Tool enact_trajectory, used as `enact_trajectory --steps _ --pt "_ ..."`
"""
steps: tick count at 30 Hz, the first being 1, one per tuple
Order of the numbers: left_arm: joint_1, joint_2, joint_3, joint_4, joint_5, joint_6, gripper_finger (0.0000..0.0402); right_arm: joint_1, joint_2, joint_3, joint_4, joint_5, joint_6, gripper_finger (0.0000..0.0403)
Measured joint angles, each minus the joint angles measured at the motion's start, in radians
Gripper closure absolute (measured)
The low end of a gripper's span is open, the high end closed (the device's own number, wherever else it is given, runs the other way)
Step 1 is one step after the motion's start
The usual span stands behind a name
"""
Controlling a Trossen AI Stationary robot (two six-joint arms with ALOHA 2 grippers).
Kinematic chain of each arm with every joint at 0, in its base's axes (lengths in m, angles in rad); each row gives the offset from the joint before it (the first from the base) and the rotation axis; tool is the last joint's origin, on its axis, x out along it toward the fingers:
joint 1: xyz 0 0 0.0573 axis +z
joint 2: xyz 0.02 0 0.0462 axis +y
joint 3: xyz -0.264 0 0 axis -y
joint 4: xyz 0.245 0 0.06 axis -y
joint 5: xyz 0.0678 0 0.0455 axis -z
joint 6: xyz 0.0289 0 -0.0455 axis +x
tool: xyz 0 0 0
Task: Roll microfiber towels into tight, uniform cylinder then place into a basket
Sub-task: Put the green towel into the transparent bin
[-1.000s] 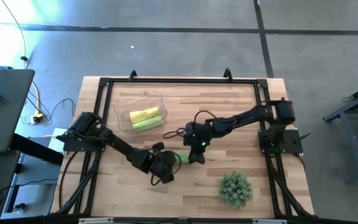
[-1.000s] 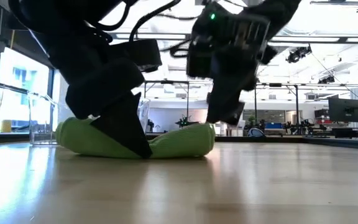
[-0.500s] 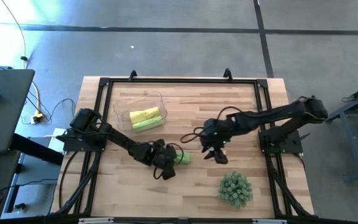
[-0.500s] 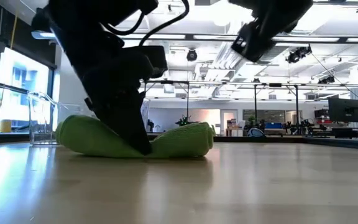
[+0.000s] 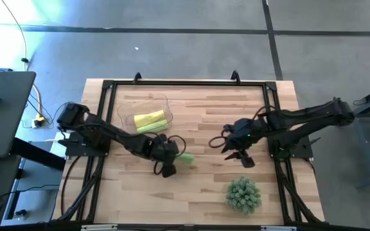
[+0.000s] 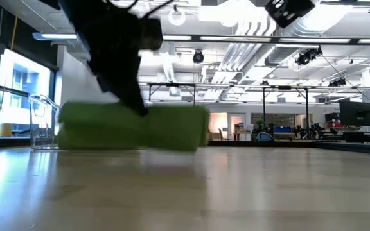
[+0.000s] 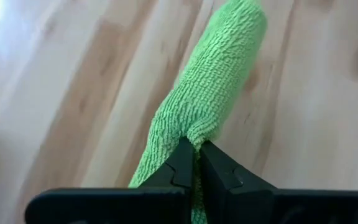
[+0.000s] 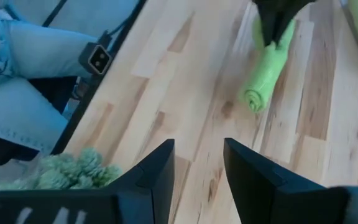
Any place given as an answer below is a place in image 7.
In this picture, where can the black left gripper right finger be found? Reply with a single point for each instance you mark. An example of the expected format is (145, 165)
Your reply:
(228, 186)

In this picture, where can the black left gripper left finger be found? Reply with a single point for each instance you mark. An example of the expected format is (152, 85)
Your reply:
(169, 180)

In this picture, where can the green microfiber towel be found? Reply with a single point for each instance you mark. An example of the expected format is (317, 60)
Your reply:
(210, 84)

